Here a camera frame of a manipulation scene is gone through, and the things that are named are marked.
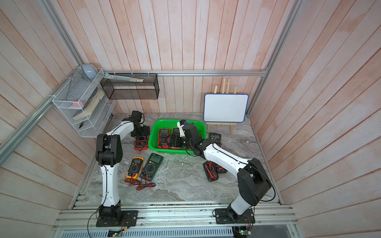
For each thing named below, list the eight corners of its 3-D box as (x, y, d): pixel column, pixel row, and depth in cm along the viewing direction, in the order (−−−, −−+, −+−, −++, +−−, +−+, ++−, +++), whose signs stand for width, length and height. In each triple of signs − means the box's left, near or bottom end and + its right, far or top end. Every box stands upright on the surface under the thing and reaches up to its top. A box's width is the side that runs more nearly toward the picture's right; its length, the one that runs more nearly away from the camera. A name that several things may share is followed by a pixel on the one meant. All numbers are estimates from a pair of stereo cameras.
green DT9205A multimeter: (139, 176, 88) (138, 175, 86) (152, 154, 98) (152, 152, 96) (152, 182, 86) (151, 180, 85) (164, 158, 96) (164, 157, 94)
